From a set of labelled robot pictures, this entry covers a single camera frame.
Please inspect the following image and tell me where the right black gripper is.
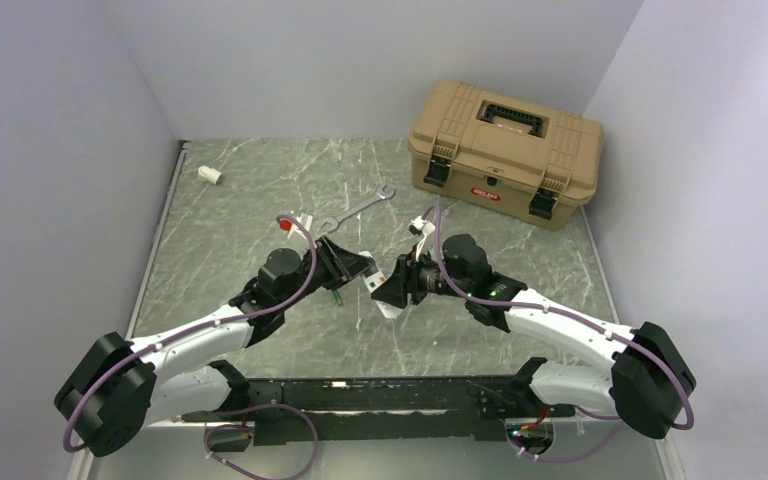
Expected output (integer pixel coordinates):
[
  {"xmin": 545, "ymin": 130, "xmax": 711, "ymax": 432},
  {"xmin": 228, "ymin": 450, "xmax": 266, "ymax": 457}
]
[{"xmin": 372, "ymin": 244, "xmax": 471, "ymax": 309}]

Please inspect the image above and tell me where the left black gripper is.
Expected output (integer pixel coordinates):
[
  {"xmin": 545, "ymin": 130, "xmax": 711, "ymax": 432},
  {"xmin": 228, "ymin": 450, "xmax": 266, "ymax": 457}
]
[{"xmin": 279, "ymin": 235, "xmax": 375, "ymax": 311}]

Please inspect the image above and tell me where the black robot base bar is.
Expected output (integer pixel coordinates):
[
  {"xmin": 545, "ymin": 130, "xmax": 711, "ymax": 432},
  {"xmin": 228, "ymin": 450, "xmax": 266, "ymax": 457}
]
[{"xmin": 182, "ymin": 375, "xmax": 575, "ymax": 446}]

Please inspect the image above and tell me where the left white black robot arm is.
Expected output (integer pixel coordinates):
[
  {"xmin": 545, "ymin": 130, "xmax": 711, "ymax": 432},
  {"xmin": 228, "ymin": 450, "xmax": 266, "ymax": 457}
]
[{"xmin": 54, "ymin": 236, "xmax": 376, "ymax": 457}]

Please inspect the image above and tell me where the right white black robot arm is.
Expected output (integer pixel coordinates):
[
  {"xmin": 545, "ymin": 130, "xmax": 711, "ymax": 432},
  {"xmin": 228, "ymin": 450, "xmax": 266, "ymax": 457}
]
[{"xmin": 370, "ymin": 234, "xmax": 697, "ymax": 439}]

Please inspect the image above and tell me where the white remote battery cover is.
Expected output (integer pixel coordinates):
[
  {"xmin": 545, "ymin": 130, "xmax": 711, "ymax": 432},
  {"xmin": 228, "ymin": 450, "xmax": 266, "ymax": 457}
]
[{"xmin": 197, "ymin": 165, "xmax": 222, "ymax": 185}]

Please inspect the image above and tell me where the silver open-end wrench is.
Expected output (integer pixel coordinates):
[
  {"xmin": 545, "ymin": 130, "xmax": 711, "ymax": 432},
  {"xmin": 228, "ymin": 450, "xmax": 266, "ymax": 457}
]
[{"xmin": 320, "ymin": 185, "xmax": 396, "ymax": 233}]

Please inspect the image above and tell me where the tan plastic toolbox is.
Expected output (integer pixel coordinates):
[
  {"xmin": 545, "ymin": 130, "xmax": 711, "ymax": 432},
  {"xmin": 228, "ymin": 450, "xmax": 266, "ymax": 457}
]
[{"xmin": 407, "ymin": 80, "xmax": 604, "ymax": 230}]

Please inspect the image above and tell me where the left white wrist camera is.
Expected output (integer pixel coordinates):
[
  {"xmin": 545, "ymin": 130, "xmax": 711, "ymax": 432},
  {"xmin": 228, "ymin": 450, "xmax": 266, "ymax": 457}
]
[{"xmin": 278, "ymin": 213, "xmax": 313, "ymax": 242}]

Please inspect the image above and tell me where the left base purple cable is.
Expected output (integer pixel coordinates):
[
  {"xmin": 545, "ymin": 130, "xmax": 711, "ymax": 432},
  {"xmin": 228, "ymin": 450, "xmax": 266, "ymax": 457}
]
[{"xmin": 203, "ymin": 404, "xmax": 320, "ymax": 480}]

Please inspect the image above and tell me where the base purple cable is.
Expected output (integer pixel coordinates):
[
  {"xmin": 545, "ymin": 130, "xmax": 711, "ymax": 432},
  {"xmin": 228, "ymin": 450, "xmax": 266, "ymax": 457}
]
[
  {"xmin": 507, "ymin": 404, "xmax": 627, "ymax": 464},
  {"xmin": 203, "ymin": 404, "xmax": 320, "ymax": 480}
]

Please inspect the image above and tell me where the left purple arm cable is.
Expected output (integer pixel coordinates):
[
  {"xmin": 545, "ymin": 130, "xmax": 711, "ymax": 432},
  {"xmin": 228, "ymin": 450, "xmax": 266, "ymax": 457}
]
[{"xmin": 62, "ymin": 214, "xmax": 320, "ymax": 454}]

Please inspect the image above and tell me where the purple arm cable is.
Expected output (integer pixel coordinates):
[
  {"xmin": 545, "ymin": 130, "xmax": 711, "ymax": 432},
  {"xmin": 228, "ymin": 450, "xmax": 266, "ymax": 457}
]
[
  {"xmin": 420, "ymin": 199, "xmax": 695, "ymax": 432},
  {"xmin": 62, "ymin": 214, "xmax": 320, "ymax": 454}
]

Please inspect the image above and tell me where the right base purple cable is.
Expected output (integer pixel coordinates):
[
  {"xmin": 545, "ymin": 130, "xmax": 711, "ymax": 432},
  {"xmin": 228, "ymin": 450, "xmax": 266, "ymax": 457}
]
[{"xmin": 507, "ymin": 404, "xmax": 627, "ymax": 464}]

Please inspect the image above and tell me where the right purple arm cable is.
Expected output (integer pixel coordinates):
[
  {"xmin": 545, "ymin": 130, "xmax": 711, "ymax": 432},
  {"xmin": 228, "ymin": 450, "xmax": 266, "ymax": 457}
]
[{"xmin": 420, "ymin": 199, "xmax": 695, "ymax": 432}]

